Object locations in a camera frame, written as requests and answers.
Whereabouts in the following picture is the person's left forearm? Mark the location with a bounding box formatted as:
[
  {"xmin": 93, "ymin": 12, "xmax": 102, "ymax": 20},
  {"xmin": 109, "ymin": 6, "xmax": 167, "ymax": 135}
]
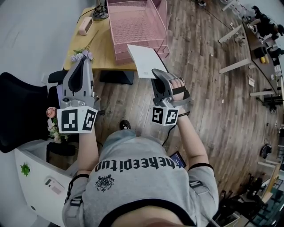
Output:
[{"xmin": 76, "ymin": 125, "xmax": 99, "ymax": 177}]

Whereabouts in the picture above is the white notebook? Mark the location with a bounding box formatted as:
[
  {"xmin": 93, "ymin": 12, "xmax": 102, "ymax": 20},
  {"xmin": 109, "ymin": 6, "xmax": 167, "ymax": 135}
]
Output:
[{"xmin": 126, "ymin": 44, "xmax": 169, "ymax": 79}]

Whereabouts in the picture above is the round black floor device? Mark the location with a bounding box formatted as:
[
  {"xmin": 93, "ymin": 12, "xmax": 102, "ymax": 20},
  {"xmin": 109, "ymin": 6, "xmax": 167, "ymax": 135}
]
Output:
[{"xmin": 260, "ymin": 142, "xmax": 273, "ymax": 160}]

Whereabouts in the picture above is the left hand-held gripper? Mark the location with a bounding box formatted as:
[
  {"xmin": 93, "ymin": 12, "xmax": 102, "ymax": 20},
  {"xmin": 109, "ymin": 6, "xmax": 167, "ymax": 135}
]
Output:
[{"xmin": 56, "ymin": 57, "xmax": 101, "ymax": 134}]

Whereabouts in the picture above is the small green plant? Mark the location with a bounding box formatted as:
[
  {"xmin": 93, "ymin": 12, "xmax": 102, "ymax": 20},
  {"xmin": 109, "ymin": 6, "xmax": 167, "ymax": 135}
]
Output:
[{"xmin": 20, "ymin": 162, "xmax": 31, "ymax": 177}]

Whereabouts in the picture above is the white table frame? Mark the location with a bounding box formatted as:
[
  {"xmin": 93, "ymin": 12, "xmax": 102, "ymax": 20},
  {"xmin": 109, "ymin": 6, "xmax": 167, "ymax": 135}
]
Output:
[{"xmin": 218, "ymin": 21, "xmax": 254, "ymax": 75}]

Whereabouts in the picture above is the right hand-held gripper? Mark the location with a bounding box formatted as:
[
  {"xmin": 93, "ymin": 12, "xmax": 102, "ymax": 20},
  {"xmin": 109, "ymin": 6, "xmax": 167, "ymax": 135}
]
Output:
[{"xmin": 151, "ymin": 68, "xmax": 192, "ymax": 126}]

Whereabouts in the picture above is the black office chair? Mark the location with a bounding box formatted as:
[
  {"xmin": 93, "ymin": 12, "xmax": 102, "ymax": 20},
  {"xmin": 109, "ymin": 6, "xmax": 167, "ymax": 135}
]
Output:
[{"xmin": 0, "ymin": 70, "xmax": 68, "ymax": 154}]

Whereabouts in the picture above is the pink alarm clock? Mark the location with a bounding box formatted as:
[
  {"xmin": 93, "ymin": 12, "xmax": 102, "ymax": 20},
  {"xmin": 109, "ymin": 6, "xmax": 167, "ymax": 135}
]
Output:
[{"xmin": 77, "ymin": 16, "xmax": 94, "ymax": 36}]

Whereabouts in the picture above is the black smartphone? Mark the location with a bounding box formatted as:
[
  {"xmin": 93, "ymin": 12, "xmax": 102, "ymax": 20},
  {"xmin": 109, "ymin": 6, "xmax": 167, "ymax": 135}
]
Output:
[{"xmin": 169, "ymin": 150, "xmax": 187, "ymax": 169}]

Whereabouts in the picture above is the purple artificial flower stem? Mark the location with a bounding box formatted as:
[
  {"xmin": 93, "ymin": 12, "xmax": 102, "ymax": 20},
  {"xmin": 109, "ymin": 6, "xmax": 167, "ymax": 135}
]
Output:
[{"xmin": 70, "ymin": 30, "xmax": 100, "ymax": 63}]

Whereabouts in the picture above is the black box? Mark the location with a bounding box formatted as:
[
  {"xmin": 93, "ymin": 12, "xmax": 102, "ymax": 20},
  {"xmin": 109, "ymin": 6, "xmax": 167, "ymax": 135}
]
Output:
[{"xmin": 253, "ymin": 46, "xmax": 268, "ymax": 59}]

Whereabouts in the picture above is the white pink calculator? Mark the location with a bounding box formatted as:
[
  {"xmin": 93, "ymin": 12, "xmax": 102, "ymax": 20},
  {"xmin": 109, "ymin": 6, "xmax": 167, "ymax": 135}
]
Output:
[{"xmin": 43, "ymin": 176, "xmax": 65, "ymax": 196}]

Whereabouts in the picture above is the person's right hand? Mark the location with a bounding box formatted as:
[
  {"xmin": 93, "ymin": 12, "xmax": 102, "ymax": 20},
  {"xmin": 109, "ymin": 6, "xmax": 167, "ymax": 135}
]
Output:
[{"xmin": 170, "ymin": 78, "xmax": 186, "ymax": 102}]

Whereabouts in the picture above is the person's grey printed shirt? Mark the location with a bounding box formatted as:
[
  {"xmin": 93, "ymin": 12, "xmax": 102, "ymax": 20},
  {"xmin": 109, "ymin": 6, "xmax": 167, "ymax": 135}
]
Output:
[{"xmin": 61, "ymin": 129, "xmax": 221, "ymax": 227}]

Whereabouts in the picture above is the pink flower bouquet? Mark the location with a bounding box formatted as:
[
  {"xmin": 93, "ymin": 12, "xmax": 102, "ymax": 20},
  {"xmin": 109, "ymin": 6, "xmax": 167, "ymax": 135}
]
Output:
[{"xmin": 45, "ymin": 106, "xmax": 70, "ymax": 144}]

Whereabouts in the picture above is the white cabinet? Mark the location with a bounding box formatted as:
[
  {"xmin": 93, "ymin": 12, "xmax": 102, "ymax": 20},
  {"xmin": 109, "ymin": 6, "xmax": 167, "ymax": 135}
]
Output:
[{"xmin": 14, "ymin": 139, "xmax": 80, "ymax": 227}]

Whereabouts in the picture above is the person's right forearm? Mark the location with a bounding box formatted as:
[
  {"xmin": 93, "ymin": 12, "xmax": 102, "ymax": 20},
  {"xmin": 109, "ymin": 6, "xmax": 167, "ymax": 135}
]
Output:
[{"xmin": 176, "ymin": 110, "xmax": 209, "ymax": 170}]

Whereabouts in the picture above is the yellow wooden desk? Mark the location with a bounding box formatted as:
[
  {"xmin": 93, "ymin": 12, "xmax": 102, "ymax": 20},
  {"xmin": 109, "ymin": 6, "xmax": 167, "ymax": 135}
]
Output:
[{"xmin": 63, "ymin": 6, "xmax": 138, "ymax": 72}]

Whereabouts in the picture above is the dark long table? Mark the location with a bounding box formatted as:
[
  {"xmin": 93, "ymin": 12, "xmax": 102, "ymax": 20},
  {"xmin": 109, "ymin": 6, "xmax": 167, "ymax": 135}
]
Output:
[{"xmin": 241, "ymin": 20, "xmax": 284, "ymax": 97}]

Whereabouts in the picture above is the light wooden board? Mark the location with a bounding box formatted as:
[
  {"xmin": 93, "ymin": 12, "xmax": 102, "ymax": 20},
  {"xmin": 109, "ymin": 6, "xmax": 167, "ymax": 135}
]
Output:
[{"xmin": 265, "ymin": 163, "xmax": 282, "ymax": 201}]

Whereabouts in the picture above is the person's black shoe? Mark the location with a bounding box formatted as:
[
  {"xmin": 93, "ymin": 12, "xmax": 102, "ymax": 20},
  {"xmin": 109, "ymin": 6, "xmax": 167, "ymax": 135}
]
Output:
[{"xmin": 119, "ymin": 119, "xmax": 132, "ymax": 131}]

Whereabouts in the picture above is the grey lamp base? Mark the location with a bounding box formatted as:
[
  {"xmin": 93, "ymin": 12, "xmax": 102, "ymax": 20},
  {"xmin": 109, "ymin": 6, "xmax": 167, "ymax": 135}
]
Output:
[{"xmin": 92, "ymin": 0, "xmax": 110, "ymax": 22}]

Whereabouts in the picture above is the pink mesh desk organizer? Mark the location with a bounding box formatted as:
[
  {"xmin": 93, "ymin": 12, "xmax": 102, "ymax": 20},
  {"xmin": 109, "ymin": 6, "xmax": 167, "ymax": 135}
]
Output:
[{"xmin": 106, "ymin": 0, "xmax": 171, "ymax": 66}]

